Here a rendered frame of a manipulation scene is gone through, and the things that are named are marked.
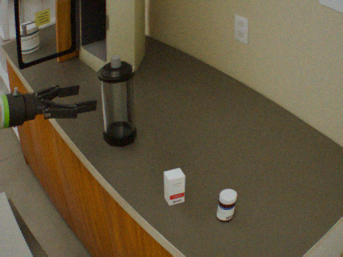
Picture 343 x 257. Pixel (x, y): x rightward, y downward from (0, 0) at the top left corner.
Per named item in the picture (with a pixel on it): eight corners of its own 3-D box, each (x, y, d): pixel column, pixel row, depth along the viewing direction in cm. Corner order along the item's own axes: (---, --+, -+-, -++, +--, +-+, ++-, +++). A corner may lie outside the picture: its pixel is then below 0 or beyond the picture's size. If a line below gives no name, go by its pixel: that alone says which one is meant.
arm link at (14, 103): (1, 122, 100) (9, 136, 94) (3, 83, 95) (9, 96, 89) (18, 118, 104) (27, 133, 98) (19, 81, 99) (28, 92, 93)
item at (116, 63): (122, 67, 121) (122, 47, 117) (139, 77, 114) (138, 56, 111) (95, 76, 116) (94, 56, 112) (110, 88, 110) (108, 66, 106)
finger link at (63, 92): (59, 98, 112) (58, 97, 112) (78, 94, 116) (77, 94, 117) (59, 88, 111) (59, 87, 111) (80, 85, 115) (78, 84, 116)
